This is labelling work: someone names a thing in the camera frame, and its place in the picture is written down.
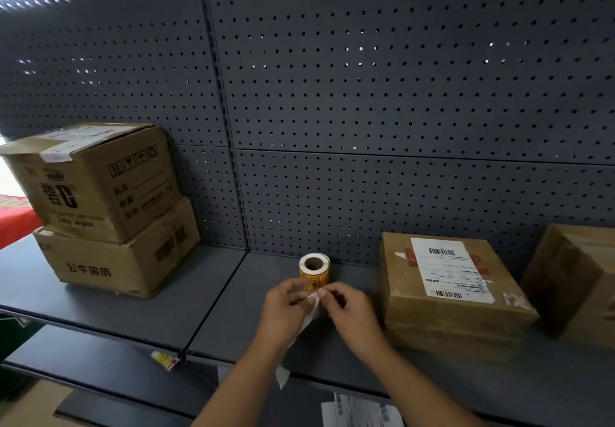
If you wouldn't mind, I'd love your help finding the white label backing strip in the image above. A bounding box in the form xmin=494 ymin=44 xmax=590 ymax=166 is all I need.
xmin=287 ymin=290 xmax=322 ymax=349

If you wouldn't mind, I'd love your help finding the flat cardboard box black print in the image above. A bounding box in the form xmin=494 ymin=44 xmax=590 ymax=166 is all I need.
xmin=33 ymin=196 xmax=201 ymax=299

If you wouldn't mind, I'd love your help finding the cardboard box with handling symbols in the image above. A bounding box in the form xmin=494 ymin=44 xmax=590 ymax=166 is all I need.
xmin=0 ymin=122 xmax=182 ymax=245

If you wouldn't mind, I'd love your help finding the person's right forearm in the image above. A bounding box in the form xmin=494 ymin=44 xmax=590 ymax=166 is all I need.
xmin=346 ymin=332 xmax=487 ymax=427

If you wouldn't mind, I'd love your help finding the red patterned cloth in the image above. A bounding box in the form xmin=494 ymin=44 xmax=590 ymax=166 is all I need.
xmin=0 ymin=194 xmax=45 ymax=250

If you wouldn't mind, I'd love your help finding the plain taped cardboard box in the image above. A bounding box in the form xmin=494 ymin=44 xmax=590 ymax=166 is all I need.
xmin=520 ymin=223 xmax=615 ymax=351

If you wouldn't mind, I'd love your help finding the white barcode paper sheet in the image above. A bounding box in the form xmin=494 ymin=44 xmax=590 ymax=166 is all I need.
xmin=321 ymin=392 xmax=405 ymax=427

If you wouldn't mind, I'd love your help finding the yellow red shelf edge sticker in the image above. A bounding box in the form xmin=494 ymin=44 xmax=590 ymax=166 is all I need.
xmin=150 ymin=351 xmax=182 ymax=373

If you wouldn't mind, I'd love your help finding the person's left forearm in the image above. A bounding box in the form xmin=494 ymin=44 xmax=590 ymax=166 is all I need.
xmin=191 ymin=334 xmax=298 ymax=427

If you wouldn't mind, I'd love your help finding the cardboard box with shipping label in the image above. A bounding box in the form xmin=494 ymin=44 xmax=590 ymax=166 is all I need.
xmin=380 ymin=232 xmax=540 ymax=364

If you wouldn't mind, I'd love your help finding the person's right hand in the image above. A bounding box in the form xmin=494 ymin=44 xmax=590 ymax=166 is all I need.
xmin=316 ymin=281 xmax=388 ymax=351

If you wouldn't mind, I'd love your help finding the yellow red sticker roll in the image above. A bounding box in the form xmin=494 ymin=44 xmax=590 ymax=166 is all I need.
xmin=299 ymin=253 xmax=332 ymax=293

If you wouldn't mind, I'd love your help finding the dark grey pegboard panel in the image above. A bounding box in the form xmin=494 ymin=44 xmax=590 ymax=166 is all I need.
xmin=169 ymin=144 xmax=249 ymax=250
xmin=235 ymin=149 xmax=615 ymax=279
xmin=206 ymin=0 xmax=615 ymax=165
xmin=0 ymin=0 xmax=230 ymax=148

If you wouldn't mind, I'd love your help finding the person's left hand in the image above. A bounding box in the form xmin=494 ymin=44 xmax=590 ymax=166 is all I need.
xmin=256 ymin=278 xmax=321 ymax=351

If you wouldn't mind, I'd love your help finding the dark grey metal shelf board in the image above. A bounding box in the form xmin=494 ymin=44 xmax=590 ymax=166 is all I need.
xmin=0 ymin=235 xmax=249 ymax=353
xmin=0 ymin=325 xmax=224 ymax=420
xmin=185 ymin=251 xmax=615 ymax=427

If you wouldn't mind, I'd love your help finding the dark grey slotted upright post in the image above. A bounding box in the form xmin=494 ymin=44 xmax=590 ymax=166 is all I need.
xmin=199 ymin=0 xmax=252 ymax=253

